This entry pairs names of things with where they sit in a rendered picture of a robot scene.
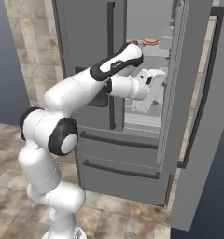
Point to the grey fridge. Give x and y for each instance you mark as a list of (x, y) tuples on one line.
[(145, 15)]

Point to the grey closed fridge door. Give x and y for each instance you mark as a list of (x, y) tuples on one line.
[(86, 37)]

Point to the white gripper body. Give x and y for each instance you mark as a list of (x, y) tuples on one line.
[(145, 101)]

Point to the grey open fridge door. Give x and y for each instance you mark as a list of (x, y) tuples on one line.
[(179, 77)]

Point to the brown round food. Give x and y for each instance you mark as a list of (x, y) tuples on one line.
[(132, 41)]

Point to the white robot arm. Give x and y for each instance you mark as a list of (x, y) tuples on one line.
[(64, 93)]

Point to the grey shallow fridge drawer front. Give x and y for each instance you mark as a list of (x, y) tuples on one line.
[(123, 152)]

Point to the grey tall side panel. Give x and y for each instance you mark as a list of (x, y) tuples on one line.
[(210, 161)]

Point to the grey deep fridge drawer front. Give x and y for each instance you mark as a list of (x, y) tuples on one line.
[(123, 183)]

